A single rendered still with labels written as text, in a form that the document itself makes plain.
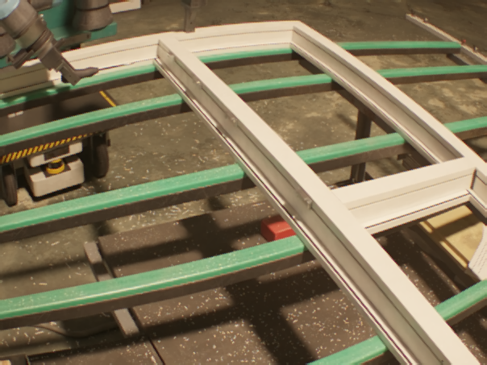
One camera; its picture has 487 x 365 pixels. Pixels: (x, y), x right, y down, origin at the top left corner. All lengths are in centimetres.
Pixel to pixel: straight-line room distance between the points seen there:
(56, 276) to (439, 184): 154
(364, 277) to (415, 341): 17
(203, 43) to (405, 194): 85
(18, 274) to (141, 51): 105
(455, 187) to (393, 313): 43
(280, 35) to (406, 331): 120
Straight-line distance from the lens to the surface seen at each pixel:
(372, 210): 116
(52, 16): 268
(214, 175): 127
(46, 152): 263
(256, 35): 189
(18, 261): 247
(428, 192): 125
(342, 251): 105
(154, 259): 150
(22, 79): 171
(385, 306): 97
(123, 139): 317
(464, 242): 161
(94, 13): 258
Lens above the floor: 155
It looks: 33 degrees down
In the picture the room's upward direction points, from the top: 3 degrees clockwise
